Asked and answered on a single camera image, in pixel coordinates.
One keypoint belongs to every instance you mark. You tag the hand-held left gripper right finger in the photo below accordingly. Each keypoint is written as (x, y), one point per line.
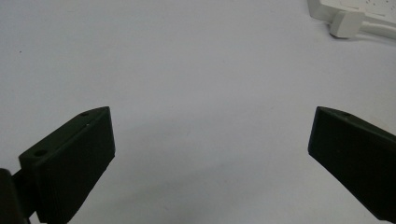
(355, 155)

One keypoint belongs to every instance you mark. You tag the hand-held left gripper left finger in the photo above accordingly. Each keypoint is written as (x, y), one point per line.
(68, 161)

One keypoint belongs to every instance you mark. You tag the white plug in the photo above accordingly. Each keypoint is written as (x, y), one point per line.
(346, 24)

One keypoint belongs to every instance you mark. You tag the white power strip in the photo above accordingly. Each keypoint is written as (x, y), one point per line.
(351, 6)

